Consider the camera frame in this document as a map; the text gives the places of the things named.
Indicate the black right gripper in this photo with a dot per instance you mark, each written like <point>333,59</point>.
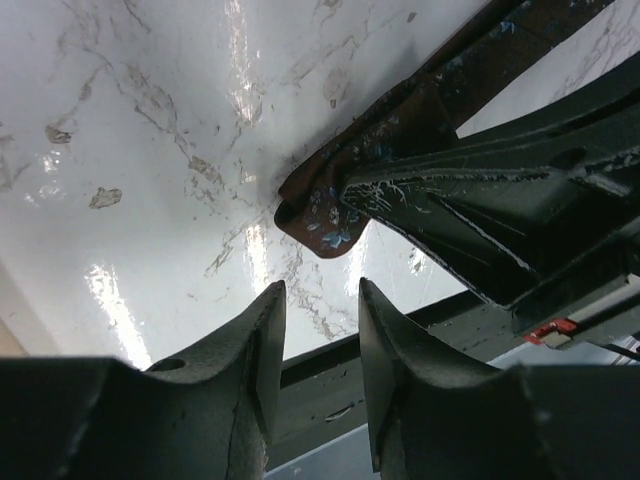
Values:
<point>593,296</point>

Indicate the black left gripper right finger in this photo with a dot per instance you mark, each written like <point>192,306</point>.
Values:
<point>432,411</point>

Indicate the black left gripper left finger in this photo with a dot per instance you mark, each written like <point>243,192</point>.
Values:
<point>224,391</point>

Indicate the brown floral necktie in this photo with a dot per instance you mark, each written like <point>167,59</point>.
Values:
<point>421,114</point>

